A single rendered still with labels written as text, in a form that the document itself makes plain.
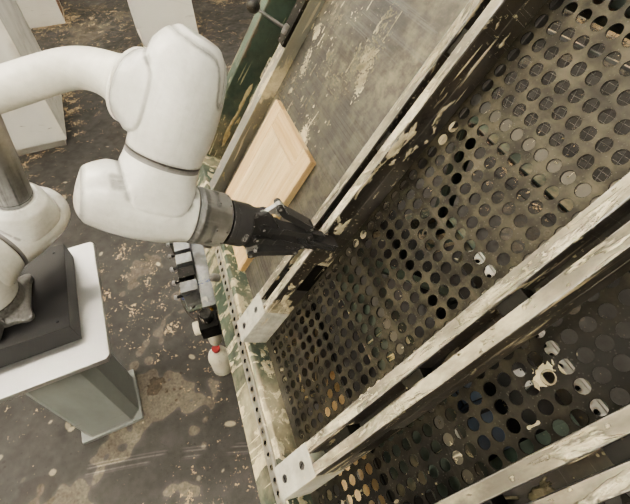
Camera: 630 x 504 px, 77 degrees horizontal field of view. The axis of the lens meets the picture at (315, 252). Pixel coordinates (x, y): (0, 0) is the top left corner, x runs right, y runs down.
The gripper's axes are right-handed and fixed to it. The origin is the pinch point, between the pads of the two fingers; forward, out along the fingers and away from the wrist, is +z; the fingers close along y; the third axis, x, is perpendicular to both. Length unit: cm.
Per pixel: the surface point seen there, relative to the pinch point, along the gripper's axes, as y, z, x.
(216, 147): -34, 9, 87
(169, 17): -87, 43, 421
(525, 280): 24.5, 1.4, -30.3
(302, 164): 0.2, 6.6, 28.4
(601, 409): 6, 50, -42
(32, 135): -163, -49, 260
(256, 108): -4, 5, 63
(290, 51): 15, 6, 63
